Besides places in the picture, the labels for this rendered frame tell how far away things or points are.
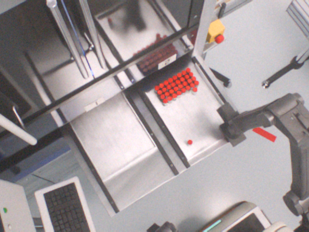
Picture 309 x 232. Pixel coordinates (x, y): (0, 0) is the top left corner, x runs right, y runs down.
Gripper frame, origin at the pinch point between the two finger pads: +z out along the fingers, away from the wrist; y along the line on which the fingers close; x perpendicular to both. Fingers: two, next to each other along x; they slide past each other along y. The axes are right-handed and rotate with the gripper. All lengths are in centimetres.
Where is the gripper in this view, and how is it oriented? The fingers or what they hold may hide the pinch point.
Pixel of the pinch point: (228, 136)
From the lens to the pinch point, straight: 167.0
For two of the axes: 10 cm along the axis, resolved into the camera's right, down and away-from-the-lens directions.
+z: 0.0, 2.6, 9.7
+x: -8.4, 5.2, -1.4
